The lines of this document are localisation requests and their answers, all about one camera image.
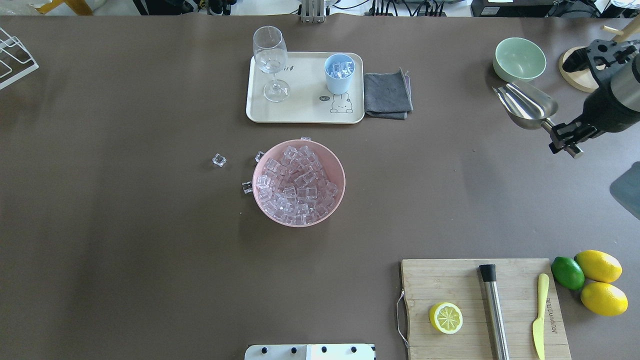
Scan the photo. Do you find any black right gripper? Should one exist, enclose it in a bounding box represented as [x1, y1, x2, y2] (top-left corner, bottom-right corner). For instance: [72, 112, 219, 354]
[548, 39, 640, 154]

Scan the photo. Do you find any yellow lemon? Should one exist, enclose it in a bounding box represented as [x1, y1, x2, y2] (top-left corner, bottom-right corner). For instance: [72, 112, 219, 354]
[574, 249, 623, 284]
[580, 282, 629, 317]

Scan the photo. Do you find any grey folded cloth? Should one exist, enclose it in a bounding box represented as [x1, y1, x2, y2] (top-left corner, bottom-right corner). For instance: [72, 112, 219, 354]
[363, 68, 414, 121]

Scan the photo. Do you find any green bowl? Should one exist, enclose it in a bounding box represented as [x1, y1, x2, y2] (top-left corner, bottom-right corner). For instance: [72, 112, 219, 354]
[493, 38, 547, 83]

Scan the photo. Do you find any upper yellow lemon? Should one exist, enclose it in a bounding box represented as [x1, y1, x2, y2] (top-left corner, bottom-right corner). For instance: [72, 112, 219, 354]
[574, 249, 623, 284]

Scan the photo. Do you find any lower yellow lemon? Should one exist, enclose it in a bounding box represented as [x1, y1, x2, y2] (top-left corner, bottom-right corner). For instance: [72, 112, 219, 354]
[580, 282, 629, 317]

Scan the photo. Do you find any loose ice cube far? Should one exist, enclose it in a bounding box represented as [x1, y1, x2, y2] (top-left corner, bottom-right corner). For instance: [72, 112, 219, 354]
[211, 153, 227, 167]

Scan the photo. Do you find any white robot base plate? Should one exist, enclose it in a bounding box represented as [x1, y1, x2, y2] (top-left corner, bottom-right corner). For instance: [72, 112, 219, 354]
[244, 343, 377, 360]

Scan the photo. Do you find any loose ice cube near bowl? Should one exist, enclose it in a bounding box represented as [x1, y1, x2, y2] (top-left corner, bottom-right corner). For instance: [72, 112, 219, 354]
[241, 181, 254, 194]

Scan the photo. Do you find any white wire cup rack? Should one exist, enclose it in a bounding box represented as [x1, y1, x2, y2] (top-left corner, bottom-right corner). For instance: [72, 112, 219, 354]
[0, 28, 39, 89]

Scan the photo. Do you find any bamboo cutting board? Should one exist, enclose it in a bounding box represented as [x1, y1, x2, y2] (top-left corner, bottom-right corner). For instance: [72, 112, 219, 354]
[400, 259, 552, 360]

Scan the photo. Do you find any cream rabbit tray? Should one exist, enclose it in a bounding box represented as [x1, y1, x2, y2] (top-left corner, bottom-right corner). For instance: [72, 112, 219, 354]
[246, 51, 365, 125]

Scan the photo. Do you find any green lime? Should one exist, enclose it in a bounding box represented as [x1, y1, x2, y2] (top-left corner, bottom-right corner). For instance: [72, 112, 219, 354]
[551, 256, 586, 291]

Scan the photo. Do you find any steel muddler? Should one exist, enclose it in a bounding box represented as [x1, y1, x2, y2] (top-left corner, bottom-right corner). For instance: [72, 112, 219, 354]
[478, 264, 510, 360]

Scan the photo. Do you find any yellow plastic knife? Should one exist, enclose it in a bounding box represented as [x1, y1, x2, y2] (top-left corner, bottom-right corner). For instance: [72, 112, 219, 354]
[532, 273, 550, 360]

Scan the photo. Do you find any light blue cup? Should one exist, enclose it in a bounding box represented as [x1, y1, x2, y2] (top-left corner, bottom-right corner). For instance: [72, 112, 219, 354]
[324, 54, 355, 95]

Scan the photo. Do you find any metal ice scoop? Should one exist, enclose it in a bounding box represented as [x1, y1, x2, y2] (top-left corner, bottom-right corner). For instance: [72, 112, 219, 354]
[493, 80, 583, 158]

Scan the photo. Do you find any clear wine glass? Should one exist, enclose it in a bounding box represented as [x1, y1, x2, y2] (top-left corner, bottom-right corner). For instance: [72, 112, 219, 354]
[253, 25, 290, 103]

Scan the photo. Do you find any half lemon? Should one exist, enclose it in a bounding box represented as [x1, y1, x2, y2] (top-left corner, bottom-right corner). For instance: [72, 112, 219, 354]
[429, 301, 464, 335]

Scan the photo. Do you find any pink bowl of ice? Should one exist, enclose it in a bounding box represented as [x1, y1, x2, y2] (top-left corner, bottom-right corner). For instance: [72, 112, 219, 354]
[252, 138, 346, 228]

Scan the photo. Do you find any wooden cup stand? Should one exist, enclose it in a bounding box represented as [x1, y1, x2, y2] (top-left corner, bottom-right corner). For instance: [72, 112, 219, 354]
[558, 16, 639, 93]

